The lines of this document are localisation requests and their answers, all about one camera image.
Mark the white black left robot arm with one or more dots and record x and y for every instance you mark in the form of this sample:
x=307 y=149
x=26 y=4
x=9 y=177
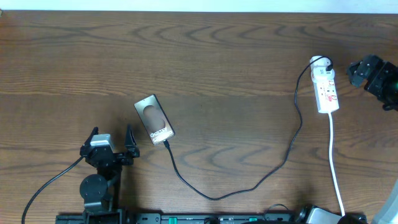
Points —
x=100 y=191

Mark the white power strip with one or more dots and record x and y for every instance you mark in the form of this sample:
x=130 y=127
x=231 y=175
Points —
x=325 y=91

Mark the white usb wall charger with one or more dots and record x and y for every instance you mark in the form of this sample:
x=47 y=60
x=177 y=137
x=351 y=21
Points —
x=321 y=69

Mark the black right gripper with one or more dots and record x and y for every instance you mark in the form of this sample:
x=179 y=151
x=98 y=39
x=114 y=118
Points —
x=375 y=84

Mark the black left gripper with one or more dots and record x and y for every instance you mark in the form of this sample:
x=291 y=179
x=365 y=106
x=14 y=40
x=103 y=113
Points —
x=131 y=152

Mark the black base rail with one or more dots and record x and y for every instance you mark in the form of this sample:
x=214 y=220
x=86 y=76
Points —
x=155 y=218

